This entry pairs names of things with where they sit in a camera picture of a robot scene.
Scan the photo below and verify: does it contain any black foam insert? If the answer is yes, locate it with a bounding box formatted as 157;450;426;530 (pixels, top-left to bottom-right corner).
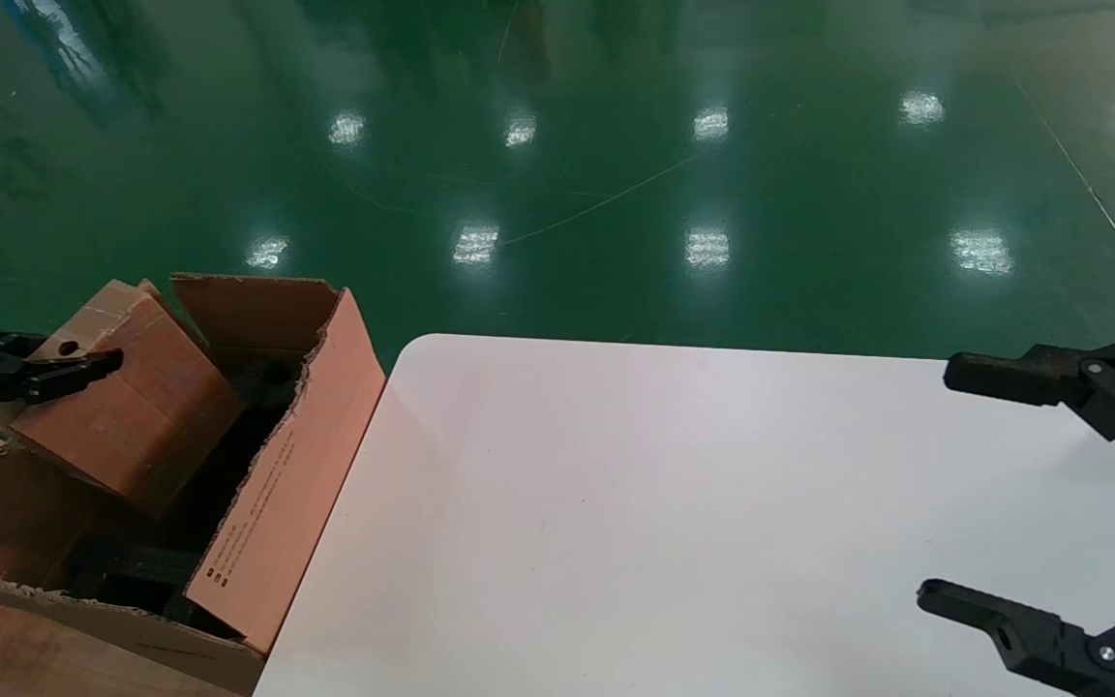
62;356;304;642

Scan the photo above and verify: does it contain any small brown cardboard box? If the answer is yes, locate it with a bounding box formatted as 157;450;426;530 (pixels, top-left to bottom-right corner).
10;279;248;520

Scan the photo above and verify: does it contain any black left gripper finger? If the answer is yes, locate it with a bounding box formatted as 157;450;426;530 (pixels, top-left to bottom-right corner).
0;331;124;409

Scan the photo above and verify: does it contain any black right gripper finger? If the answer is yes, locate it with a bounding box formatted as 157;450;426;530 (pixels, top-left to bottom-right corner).
915;579;1115;697
942;338;1115;487

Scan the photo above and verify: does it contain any big open cardboard box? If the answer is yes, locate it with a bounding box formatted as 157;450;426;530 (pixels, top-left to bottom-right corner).
0;273;388;697

